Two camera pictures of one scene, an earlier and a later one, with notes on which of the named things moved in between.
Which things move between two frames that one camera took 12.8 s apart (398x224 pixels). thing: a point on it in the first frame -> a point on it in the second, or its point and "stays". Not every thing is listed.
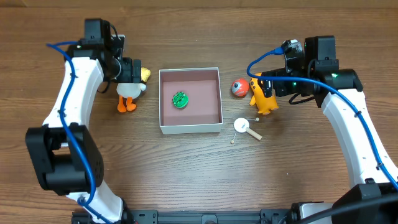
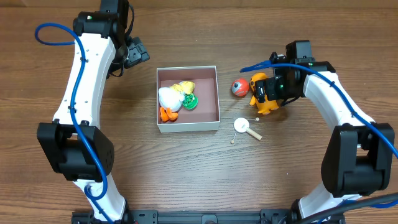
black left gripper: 137,71 -> 137,53
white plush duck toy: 128,91 -> 171,99
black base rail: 176,216 stays
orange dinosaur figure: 264,104 stays
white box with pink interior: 204,112 stays
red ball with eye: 240,87 stays
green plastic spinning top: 180,99 -> 190,101
